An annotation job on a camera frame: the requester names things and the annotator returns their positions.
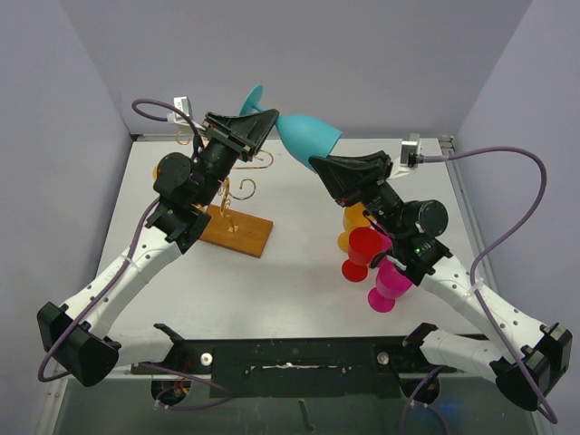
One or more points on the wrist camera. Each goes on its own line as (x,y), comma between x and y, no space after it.
(410,154)
(182,104)

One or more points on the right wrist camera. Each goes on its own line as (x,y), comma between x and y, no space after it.
(410,154)

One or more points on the yellow wine glass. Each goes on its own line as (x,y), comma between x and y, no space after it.
(158,177)

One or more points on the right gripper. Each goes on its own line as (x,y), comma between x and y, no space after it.
(344,177)

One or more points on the pink wine glass rear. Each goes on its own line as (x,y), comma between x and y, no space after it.
(386,248)

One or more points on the orange wine glass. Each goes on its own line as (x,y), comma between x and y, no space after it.
(354,219)

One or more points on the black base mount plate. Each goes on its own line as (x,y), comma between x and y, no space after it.
(297,368)

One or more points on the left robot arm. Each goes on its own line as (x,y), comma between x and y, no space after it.
(75,333)

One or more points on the red wine glass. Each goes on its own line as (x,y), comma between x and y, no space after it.
(355,267)

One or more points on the blue wine glass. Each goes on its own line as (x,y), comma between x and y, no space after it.
(304,136)

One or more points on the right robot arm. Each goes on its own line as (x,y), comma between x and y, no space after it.
(524,357)

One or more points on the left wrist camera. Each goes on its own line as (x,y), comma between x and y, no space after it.
(182,104)

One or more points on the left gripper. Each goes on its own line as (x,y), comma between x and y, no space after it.
(243,135)

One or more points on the pink wine glass front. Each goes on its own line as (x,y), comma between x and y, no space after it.
(390,285)

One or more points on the pink wine glass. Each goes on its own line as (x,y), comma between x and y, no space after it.
(386,248)
(390,285)

